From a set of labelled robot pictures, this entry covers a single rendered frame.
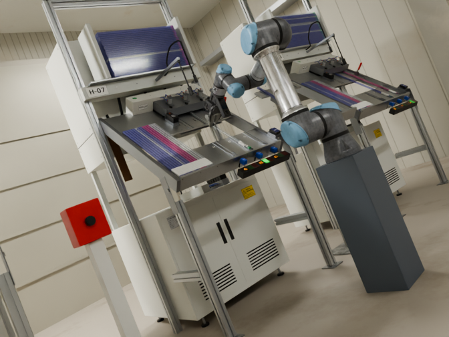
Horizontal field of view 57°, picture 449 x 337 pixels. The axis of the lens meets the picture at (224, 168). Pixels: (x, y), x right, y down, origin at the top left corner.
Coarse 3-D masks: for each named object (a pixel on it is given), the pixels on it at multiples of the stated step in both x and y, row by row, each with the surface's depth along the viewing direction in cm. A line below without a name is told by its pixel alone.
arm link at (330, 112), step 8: (328, 104) 164; (336, 104) 166; (320, 112) 164; (328, 112) 164; (336, 112) 164; (328, 120) 162; (336, 120) 164; (344, 120) 167; (328, 128) 163; (336, 128) 164; (344, 128) 165; (328, 136) 165
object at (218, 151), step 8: (240, 136) 221; (248, 136) 222; (256, 136) 223; (264, 136) 224; (208, 144) 210; (216, 144) 211; (224, 144) 212; (232, 144) 213; (240, 144) 213; (248, 144) 215; (256, 144) 215; (264, 144) 215; (200, 152) 202; (208, 152) 203; (216, 152) 204; (224, 152) 205; (232, 152) 205; (240, 152) 206; (216, 160) 197; (176, 176) 183
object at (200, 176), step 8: (272, 144) 214; (280, 144) 219; (248, 152) 203; (264, 152) 212; (224, 160) 194; (232, 160) 197; (248, 160) 206; (256, 160) 211; (200, 168) 186; (208, 168) 188; (216, 168) 192; (224, 168) 196; (232, 168) 200; (184, 176) 179; (192, 176) 183; (200, 176) 186; (208, 176) 190; (216, 176) 194; (184, 184) 182; (192, 184) 185
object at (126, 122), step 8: (152, 112) 236; (200, 112) 242; (208, 112) 243; (112, 120) 222; (120, 120) 223; (128, 120) 224; (136, 120) 225; (144, 120) 226; (152, 120) 227; (160, 120) 228; (184, 120) 231; (192, 120) 232; (200, 120) 233; (120, 128) 215; (128, 128) 216; (168, 128) 221; (176, 128) 222; (184, 128) 223; (192, 128) 224; (200, 128) 234; (136, 144) 203
